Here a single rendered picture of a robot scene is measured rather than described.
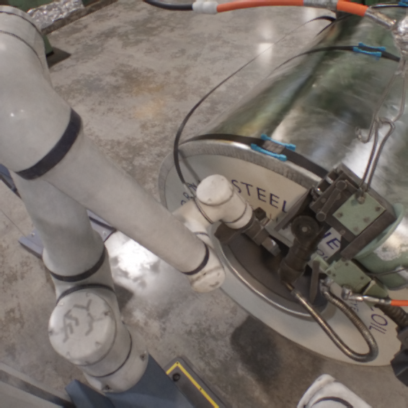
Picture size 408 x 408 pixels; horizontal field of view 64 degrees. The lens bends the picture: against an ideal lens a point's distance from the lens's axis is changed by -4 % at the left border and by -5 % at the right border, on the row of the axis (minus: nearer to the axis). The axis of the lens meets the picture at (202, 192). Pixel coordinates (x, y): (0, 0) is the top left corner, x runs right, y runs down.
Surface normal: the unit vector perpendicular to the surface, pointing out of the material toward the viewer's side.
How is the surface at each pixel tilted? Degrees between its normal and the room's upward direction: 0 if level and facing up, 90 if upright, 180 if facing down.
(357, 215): 58
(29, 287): 0
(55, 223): 90
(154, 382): 0
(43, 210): 87
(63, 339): 10
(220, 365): 0
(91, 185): 85
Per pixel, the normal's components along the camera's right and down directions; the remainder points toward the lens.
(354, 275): -0.40, 0.25
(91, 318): 0.02, -0.59
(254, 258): 0.35, -0.29
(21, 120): 0.57, 0.23
